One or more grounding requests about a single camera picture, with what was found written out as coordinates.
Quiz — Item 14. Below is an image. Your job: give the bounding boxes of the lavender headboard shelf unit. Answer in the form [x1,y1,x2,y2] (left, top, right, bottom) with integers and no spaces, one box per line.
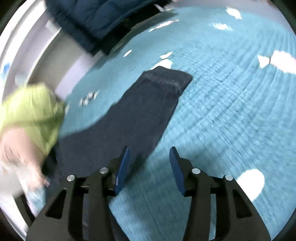
[1,1,96,100]

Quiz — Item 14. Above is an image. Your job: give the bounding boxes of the green quilt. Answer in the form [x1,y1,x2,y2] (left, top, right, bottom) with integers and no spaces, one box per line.
[1,83,66,156]

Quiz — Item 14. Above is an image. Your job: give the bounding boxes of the dark blue denim jeans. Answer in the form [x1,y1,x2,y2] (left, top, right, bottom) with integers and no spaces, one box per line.
[43,66,193,187]

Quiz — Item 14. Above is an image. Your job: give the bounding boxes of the teal quilted bed mattress cover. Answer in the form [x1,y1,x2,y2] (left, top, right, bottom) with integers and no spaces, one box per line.
[60,7,295,240]

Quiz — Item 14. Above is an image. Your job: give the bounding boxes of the navy and yellow puffer jacket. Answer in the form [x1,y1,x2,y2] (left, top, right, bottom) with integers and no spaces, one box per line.
[45,0,170,55]

